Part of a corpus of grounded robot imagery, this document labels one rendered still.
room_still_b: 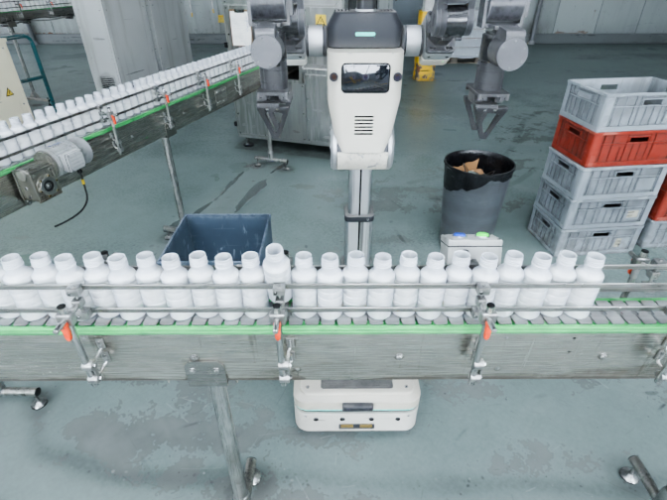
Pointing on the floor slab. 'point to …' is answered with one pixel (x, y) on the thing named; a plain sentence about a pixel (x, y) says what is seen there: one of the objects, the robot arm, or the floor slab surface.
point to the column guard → (419, 63)
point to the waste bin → (473, 191)
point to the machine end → (314, 73)
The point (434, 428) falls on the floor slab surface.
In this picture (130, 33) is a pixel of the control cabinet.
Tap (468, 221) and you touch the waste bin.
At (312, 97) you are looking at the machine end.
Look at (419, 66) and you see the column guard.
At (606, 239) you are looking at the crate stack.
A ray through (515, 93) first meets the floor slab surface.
